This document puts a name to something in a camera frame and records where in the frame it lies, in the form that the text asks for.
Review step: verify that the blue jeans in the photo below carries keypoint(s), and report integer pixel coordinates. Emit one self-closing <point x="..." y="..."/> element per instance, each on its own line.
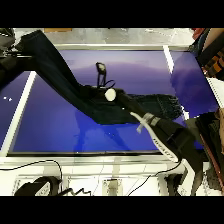
<point x="60" y="76"/>

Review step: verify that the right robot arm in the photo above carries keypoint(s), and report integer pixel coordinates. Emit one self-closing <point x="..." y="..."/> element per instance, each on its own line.
<point x="173" y="136"/>

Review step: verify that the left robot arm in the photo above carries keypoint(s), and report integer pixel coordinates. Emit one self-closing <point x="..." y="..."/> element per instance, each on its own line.
<point x="10" y="68"/>

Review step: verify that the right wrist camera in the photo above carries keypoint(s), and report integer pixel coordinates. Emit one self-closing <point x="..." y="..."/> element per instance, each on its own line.
<point x="100" y="67"/>

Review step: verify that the silver frame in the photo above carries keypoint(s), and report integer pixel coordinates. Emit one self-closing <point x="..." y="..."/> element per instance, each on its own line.
<point x="100" y="166"/>

